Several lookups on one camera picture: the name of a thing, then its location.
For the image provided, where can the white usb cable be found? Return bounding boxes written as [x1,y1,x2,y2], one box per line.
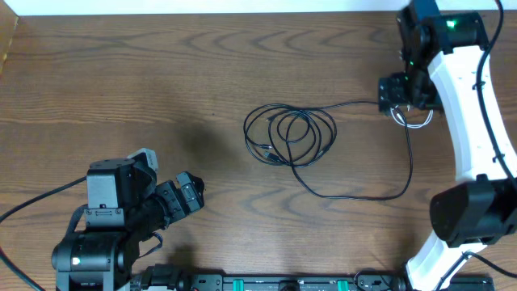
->
[389,105,435,129]

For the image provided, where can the black usb cable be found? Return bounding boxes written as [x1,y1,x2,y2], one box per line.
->
[242,100,414,201]

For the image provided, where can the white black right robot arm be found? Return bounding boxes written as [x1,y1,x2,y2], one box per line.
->
[379,0,516,290]

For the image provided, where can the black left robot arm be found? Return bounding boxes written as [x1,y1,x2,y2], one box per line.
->
[52,154,204,290]

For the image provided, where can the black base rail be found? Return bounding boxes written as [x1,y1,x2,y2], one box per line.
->
[128,264,495,291]

